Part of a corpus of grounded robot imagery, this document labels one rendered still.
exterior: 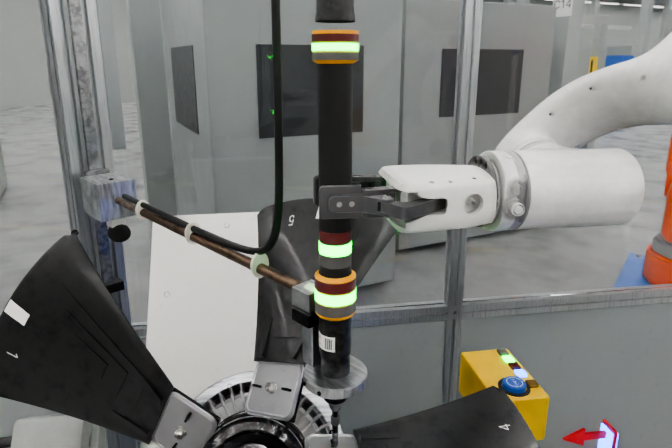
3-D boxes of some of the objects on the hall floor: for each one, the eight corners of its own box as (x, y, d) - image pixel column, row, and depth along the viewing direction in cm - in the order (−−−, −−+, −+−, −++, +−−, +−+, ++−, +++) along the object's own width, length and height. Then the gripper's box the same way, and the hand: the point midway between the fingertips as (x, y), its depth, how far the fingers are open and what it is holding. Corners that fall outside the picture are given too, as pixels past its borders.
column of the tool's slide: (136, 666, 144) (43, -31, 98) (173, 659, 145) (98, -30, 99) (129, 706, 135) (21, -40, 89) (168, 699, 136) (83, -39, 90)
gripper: (461, 143, 61) (307, 145, 58) (535, 172, 45) (328, 178, 42) (457, 204, 63) (307, 209, 60) (526, 252, 47) (327, 263, 44)
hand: (335, 196), depth 51 cm, fingers closed on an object, 4 cm apart
